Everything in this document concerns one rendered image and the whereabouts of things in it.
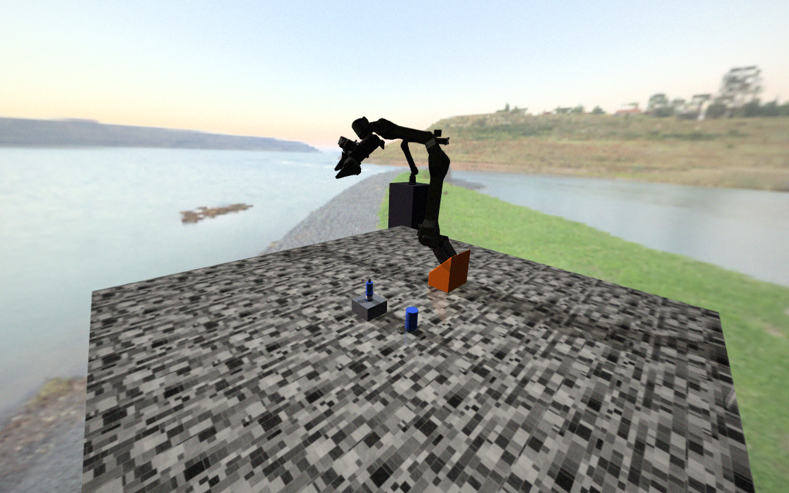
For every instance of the blue marker cap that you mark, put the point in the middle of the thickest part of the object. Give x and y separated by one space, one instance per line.
411 318

